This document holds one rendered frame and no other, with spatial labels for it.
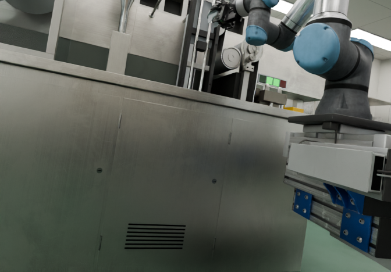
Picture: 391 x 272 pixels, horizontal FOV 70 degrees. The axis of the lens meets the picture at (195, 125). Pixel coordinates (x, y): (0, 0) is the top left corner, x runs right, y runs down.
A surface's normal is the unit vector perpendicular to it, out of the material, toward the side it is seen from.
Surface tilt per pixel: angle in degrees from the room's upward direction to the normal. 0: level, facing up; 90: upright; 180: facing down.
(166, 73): 90
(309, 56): 97
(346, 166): 90
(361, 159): 90
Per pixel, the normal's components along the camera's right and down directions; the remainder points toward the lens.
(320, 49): -0.82, -0.01
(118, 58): 0.34, 0.02
